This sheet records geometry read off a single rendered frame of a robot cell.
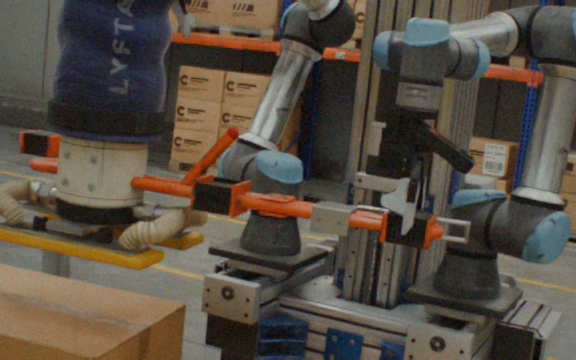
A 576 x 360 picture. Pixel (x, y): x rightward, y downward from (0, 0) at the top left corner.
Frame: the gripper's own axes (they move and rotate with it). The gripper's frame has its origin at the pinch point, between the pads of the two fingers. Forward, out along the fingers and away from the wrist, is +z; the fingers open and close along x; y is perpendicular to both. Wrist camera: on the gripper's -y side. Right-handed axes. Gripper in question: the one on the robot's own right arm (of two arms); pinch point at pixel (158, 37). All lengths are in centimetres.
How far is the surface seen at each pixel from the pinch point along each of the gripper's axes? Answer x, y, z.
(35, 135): 19.8, -17.4, 24.9
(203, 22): 398, 672, -22
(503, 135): 74, 808, 67
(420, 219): -76, -30, 25
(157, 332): -22, -24, 60
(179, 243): -28, -28, 39
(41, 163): -2.0, -39.6, 26.4
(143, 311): -17, -22, 57
